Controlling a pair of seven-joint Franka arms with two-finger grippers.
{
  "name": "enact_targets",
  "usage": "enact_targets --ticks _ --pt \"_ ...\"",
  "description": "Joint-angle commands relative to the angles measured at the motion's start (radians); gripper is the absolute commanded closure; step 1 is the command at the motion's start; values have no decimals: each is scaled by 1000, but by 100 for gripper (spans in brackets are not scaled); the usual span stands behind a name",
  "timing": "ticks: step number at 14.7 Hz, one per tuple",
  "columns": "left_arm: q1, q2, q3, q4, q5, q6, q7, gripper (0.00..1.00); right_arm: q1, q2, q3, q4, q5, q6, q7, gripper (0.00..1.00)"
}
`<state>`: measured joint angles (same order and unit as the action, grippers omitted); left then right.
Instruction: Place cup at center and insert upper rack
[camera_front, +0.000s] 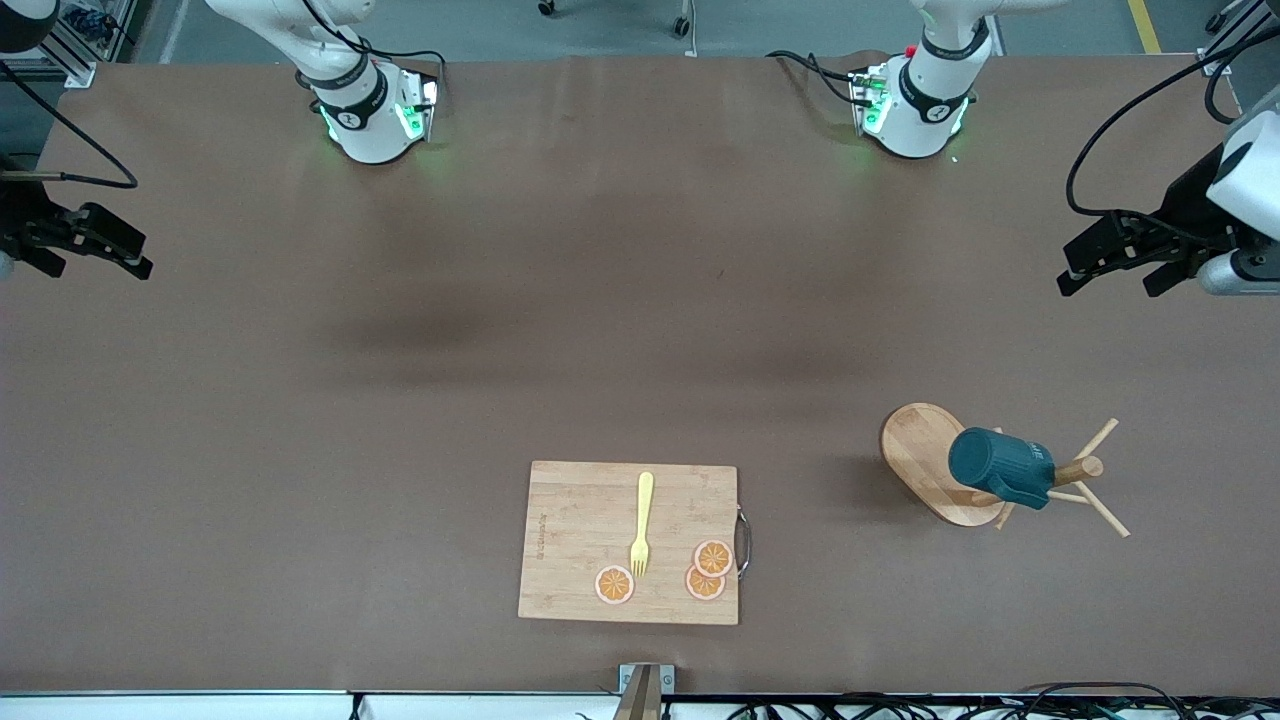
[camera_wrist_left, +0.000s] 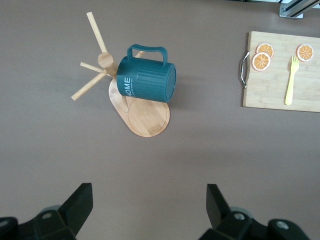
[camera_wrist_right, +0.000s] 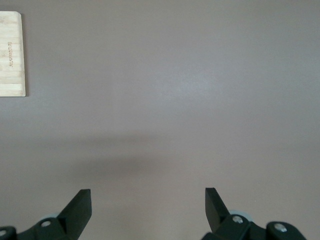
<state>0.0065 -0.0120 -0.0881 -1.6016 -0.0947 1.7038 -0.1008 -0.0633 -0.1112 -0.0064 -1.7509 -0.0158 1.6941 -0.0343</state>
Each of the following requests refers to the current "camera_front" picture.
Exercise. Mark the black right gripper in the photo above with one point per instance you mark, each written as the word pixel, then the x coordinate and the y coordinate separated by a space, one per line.
pixel 22 218

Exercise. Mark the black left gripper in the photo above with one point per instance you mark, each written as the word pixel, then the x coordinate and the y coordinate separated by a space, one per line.
pixel 1186 203

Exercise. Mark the teal ribbed cup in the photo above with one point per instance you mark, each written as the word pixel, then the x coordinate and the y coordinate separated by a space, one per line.
pixel 990 465

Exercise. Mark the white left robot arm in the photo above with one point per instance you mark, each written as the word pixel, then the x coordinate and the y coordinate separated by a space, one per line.
pixel 930 100

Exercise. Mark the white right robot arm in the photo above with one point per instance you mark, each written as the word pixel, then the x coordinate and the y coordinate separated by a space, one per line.
pixel 370 120

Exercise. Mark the wooden mug tree rack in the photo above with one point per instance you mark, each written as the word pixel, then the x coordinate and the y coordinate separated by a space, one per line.
pixel 920 450

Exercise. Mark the orange slice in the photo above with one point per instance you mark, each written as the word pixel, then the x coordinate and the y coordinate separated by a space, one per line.
pixel 614 585
pixel 713 557
pixel 703 588

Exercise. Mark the yellow plastic fork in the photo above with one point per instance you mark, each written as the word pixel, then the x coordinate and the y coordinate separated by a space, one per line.
pixel 645 500

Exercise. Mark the aluminium frame post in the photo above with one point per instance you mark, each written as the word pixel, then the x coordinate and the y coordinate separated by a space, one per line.
pixel 1215 62
pixel 75 65

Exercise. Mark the metal table edge bracket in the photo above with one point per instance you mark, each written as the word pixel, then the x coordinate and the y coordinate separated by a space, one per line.
pixel 668 675

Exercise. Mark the brown camera mount bar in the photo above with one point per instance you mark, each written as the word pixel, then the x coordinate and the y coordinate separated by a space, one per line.
pixel 640 700

